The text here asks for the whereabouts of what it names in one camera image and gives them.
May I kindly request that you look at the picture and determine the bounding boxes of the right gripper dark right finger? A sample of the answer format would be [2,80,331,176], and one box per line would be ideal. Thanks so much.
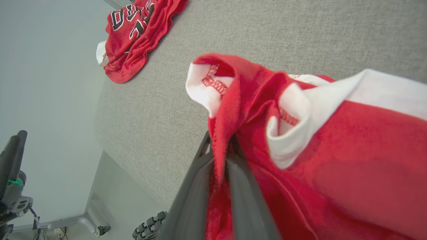
[226,137,281,240]

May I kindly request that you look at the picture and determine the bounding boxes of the red shorts with white stripe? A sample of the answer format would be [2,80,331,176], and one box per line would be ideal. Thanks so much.
[185,53,427,240]

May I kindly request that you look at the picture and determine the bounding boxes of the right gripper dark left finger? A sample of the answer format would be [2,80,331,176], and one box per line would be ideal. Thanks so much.
[159,131,215,240]

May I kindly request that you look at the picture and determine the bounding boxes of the black ribbed cable chain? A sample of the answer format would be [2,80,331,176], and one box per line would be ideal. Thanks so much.
[132,211,168,240]

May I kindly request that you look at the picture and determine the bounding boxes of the grey metal frame bar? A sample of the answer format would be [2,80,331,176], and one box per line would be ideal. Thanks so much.
[12,213,100,238]

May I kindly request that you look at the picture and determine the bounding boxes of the red jersey with white sleeves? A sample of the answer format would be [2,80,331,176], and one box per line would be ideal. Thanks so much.
[96,0,189,84]

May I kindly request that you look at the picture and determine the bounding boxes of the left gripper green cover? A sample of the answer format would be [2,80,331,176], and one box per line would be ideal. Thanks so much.
[0,131,34,220]

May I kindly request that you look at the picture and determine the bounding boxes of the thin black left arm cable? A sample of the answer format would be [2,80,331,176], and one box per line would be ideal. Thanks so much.
[29,207,41,240]

